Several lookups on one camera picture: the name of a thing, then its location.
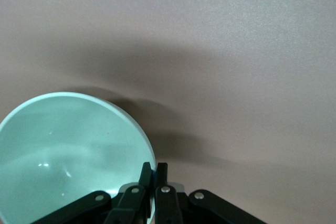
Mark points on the brown table mat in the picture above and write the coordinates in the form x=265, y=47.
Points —
x=210, y=37

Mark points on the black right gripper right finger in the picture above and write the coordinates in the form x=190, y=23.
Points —
x=168, y=203

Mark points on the pale green bowl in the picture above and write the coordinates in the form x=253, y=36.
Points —
x=65, y=142

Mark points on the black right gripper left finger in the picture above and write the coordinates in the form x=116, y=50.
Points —
x=131, y=200

